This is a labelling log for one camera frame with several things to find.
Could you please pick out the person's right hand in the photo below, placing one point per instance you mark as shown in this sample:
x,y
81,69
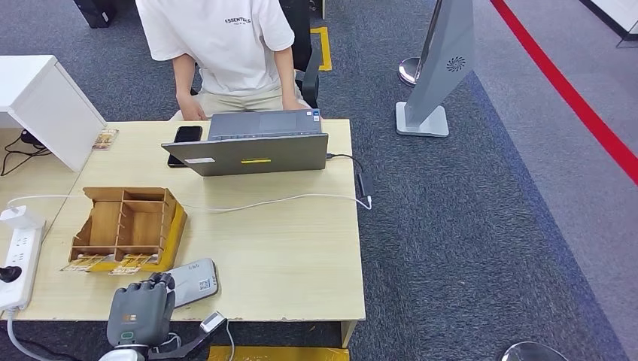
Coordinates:
x,y
192,109

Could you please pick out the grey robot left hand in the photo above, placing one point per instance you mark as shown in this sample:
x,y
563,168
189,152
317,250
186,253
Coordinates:
x,y
139,314

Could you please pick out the person's left hand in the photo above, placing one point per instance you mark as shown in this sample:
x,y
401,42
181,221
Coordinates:
x,y
294,103

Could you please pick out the person's right forearm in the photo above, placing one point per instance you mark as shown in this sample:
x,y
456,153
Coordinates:
x,y
184,79

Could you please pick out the person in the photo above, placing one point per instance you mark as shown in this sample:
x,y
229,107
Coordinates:
x,y
219,50

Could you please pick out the black smartphone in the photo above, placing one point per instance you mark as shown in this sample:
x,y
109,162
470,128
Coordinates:
x,y
188,134

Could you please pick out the black office chair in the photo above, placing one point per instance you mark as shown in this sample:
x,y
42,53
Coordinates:
x,y
309,79

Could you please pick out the yellow floor tape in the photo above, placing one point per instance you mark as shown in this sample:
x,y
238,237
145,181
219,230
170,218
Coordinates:
x,y
279,354
326,50

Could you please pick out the grey laptop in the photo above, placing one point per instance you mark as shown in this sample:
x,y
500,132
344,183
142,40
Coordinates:
x,y
244,157

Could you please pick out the wooden compartment organizer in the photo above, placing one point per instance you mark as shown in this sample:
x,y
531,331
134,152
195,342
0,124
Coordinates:
x,y
139,224

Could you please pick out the small black dongle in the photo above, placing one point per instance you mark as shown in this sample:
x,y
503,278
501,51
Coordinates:
x,y
366,184

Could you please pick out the chrome stanchion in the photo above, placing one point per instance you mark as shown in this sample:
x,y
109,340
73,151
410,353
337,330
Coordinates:
x,y
534,354
408,70

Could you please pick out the white power strip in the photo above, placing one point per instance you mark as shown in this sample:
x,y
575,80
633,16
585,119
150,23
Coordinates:
x,y
20,259

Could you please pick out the white cabinet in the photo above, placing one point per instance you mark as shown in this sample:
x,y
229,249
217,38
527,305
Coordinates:
x,y
55,109

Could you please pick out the black bag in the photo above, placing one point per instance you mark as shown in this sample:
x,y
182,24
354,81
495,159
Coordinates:
x,y
92,12

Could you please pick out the grey sign stand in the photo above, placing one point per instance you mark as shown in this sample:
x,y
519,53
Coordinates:
x,y
441,65

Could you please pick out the white charger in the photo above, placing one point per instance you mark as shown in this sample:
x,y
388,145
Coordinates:
x,y
20,217

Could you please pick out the red floor tape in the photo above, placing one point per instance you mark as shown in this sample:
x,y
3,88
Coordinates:
x,y
573,94

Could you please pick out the pale wrist camera on bracket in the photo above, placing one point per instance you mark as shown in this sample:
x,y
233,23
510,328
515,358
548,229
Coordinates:
x,y
213,322

